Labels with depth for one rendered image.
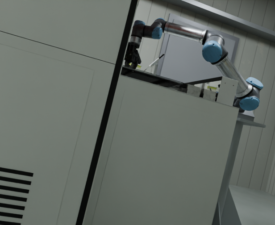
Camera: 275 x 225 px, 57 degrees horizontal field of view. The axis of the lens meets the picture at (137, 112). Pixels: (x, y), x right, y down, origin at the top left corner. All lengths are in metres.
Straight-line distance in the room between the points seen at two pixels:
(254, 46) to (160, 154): 3.45
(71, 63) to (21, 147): 0.32
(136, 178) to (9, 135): 0.55
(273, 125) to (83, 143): 3.96
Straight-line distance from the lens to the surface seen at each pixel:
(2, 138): 0.92
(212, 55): 1.61
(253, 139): 4.39
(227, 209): 2.13
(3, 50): 0.93
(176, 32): 1.77
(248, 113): 2.03
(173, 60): 3.66
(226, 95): 1.36
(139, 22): 1.72
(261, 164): 4.56
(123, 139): 1.11
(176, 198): 1.25
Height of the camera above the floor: 0.66
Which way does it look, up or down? 1 degrees up
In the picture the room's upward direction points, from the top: 14 degrees clockwise
